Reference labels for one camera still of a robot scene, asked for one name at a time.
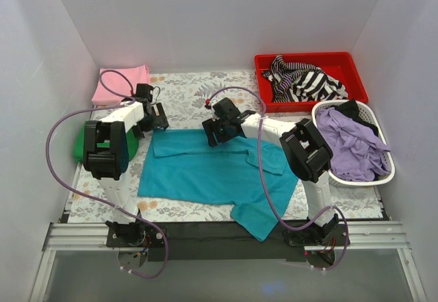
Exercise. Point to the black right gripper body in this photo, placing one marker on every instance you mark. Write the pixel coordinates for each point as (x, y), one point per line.
(212, 132)

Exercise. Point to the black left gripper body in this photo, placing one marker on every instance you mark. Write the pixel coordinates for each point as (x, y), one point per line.
(159, 118)

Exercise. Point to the teal t-shirt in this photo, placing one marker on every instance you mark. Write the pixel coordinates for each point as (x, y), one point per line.
(181, 165)

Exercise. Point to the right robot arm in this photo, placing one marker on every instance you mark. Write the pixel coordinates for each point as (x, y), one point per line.
(306, 151)

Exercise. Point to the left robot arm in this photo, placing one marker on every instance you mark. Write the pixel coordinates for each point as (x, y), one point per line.
(106, 156)

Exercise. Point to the folded pink shirt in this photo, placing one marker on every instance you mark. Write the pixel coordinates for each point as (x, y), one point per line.
(137, 75)

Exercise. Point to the floral patterned table mat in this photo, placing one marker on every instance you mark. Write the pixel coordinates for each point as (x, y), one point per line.
(183, 96)

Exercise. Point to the black white striped shirt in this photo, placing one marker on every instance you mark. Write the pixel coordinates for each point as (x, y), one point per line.
(302, 82)

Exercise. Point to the folded green shirt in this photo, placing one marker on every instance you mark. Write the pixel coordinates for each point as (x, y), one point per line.
(132, 143)

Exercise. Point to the black garment in basket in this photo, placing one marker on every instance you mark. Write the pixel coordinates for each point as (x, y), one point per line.
(350, 109)

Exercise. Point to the red plastic tray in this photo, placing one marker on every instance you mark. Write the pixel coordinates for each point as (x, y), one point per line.
(339, 65)

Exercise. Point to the lavender shirt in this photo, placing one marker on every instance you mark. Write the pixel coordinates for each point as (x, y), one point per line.
(358, 155)

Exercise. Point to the white perforated laundry basket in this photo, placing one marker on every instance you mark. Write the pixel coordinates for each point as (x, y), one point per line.
(367, 115)

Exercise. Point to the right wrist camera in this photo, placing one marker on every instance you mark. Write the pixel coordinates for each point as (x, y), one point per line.
(213, 107)

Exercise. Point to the aluminium rail frame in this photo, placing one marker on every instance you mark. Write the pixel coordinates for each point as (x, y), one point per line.
(97, 236)

